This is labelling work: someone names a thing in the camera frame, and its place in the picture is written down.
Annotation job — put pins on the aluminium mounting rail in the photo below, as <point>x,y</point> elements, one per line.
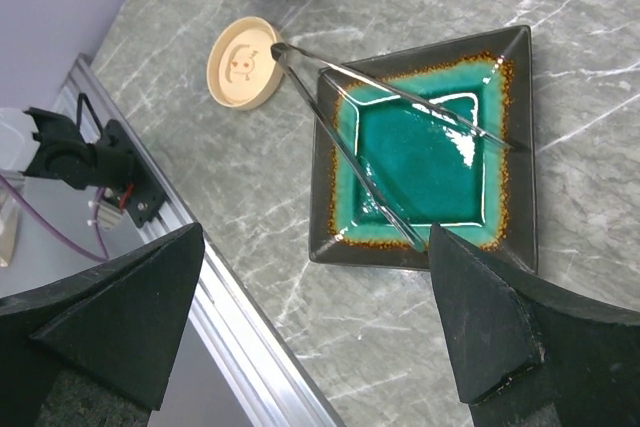
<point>233,368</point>

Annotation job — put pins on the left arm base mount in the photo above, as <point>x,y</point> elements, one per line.
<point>118,165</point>

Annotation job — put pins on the teal square plate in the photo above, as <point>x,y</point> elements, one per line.
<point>519,244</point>

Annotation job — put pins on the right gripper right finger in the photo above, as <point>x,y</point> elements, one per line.
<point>526,352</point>

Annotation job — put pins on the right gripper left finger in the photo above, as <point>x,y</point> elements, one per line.
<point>97,348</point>

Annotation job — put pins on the cream round lid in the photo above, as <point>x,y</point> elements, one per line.
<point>241,73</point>

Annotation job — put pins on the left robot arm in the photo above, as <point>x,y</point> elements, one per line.
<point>42,144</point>

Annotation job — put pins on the metal tongs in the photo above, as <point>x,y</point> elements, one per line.
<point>412,150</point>

